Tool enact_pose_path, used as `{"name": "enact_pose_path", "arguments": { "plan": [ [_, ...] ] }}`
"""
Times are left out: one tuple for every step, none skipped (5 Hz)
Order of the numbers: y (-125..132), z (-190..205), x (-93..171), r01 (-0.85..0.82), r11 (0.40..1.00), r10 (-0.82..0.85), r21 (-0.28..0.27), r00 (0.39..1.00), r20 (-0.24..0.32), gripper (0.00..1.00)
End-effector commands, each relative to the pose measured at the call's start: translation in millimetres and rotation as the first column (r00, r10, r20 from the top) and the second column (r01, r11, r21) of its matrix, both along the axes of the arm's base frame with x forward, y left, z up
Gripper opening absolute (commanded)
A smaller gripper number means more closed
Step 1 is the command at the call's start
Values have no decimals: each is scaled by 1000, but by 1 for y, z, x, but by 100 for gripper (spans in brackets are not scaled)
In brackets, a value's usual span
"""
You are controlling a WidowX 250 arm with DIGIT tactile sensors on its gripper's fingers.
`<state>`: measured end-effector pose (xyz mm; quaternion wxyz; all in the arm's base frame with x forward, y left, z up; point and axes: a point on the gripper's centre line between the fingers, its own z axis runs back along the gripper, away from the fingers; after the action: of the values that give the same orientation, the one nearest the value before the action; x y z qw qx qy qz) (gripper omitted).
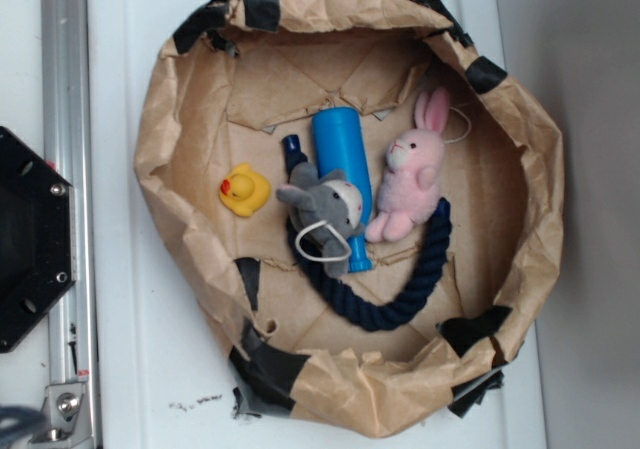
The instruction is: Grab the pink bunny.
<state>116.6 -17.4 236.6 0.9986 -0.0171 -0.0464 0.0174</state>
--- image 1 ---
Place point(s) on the pink plush bunny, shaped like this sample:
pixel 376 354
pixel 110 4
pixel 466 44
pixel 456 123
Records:
pixel 410 189

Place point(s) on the white tray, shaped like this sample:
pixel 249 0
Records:
pixel 164 380

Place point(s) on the aluminium frame rail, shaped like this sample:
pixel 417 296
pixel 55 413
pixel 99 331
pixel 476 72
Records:
pixel 72 327

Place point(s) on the brown paper bin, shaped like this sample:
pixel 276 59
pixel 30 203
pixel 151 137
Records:
pixel 235 68

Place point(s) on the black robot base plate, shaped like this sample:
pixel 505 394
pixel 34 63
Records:
pixel 36 246

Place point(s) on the metal corner bracket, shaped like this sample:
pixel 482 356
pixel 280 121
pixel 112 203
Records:
pixel 68 420

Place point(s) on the blue plastic bottle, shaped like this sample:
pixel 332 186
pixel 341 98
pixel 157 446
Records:
pixel 342 164

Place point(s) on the yellow rubber duck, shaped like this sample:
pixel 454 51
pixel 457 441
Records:
pixel 244 191

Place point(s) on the grey plush donkey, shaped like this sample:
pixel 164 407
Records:
pixel 325 212

